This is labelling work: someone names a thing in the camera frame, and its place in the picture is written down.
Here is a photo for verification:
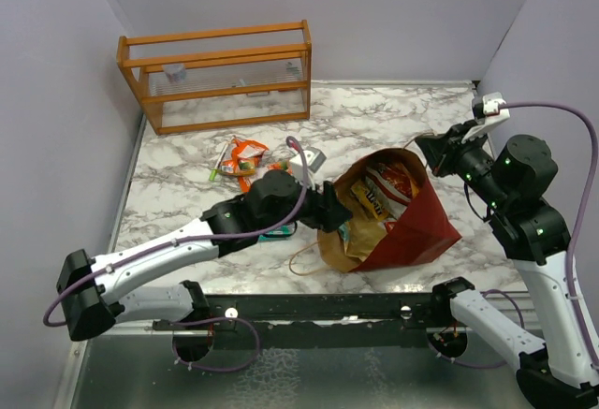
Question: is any gold teal chips bag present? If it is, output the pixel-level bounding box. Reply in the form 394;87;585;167
338;193;387;261

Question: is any orange white snack packet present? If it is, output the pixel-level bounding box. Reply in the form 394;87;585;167
218;137;269;177

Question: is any purple cable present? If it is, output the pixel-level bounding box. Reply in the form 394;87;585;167
428;101;599;371
42;135;311;373

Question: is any orange silver snack packet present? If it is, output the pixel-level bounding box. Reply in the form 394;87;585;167
238;160;292;193

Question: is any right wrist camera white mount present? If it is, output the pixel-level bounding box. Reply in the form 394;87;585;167
461;92;510;144

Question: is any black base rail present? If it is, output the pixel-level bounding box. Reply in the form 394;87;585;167
153;292;469;350

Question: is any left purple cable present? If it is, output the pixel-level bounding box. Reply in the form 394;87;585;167
42;135;311;373

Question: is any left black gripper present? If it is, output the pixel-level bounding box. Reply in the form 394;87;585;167
258;171;352;234

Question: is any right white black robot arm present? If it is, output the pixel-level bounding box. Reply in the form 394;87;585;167
416;121;598;408

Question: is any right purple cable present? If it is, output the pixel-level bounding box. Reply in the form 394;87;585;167
428;101;599;371

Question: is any teal Fox's candy bag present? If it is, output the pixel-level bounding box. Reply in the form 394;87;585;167
258;222;298;241

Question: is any red white chips bag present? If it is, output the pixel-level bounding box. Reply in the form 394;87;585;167
364;162;419;225

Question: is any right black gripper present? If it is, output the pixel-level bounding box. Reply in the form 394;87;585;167
416;118;511;211

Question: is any yellow M&M's candy bag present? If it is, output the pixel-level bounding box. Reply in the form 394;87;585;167
350;180;389;221

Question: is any small patterned cup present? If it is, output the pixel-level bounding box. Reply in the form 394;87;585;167
162;64;187;83

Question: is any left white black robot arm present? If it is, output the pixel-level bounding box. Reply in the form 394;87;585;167
51;170;352;342

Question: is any orange wooden rack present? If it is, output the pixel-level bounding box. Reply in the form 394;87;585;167
116;20;313;136

